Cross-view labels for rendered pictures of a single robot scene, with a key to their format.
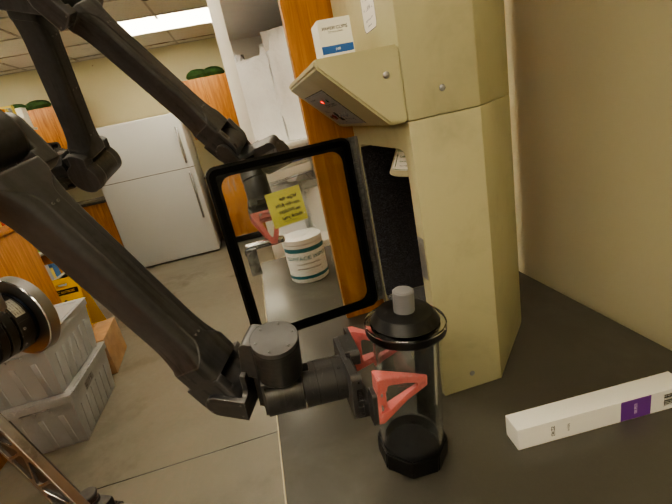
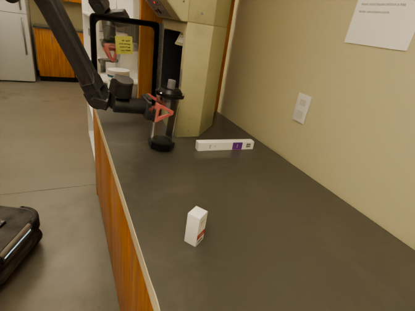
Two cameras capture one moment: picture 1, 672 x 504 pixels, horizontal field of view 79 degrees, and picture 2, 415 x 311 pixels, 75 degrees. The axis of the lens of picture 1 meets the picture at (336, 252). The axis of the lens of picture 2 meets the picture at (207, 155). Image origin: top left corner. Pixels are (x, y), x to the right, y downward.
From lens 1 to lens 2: 53 cm
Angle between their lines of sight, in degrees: 20
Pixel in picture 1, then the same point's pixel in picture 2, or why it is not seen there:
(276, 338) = (125, 79)
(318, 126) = (146, 13)
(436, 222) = (188, 64)
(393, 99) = (184, 11)
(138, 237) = not seen: outside the picture
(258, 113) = not seen: outside the picture
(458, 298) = (189, 98)
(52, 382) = not seen: outside the picture
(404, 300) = (171, 82)
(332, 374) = (141, 102)
